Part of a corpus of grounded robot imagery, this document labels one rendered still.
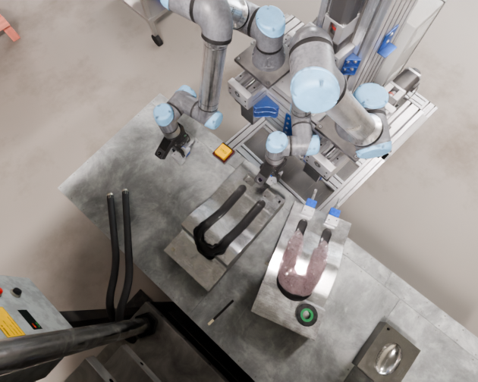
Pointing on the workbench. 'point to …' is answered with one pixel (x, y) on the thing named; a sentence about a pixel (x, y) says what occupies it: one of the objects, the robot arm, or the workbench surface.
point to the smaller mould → (386, 355)
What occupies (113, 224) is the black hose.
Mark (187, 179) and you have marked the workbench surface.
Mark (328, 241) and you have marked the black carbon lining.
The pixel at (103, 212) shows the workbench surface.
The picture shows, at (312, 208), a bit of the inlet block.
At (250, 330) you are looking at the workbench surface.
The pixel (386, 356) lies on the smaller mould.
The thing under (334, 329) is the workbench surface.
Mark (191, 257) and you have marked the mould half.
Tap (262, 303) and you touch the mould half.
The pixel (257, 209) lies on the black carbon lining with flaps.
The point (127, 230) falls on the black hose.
